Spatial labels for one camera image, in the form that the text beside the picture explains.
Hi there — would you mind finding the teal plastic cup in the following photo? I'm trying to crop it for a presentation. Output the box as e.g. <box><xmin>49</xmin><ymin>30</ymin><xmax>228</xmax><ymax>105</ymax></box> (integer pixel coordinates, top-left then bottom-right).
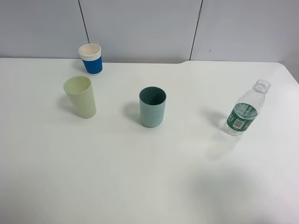
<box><xmin>139</xmin><ymin>86</ymin><xmax>167</xmax><ymax>128</ymax></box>

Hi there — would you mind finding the blue white paper cup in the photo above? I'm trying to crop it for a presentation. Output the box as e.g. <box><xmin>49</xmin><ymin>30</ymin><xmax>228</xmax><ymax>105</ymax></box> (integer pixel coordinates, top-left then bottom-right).
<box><xmin>78</xmin><ymin>43</ymin><xmax>103</xmax><ymax>75</ymax></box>

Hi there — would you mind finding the pale yellow plastic cup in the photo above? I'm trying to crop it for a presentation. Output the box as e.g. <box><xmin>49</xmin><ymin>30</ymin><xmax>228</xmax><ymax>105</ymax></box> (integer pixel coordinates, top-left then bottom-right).
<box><xmin>64</xmin><ymin>76</ymin><xmax>96</xmax><ymax>119</ymax></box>

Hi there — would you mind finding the clear bottle green label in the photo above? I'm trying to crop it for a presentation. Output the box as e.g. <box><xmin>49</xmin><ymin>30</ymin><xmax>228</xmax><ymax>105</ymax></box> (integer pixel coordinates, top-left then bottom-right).
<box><xmin>224</xmin><ymin>79</ymin><xmax>271</xmax><ymax>136</ymax></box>

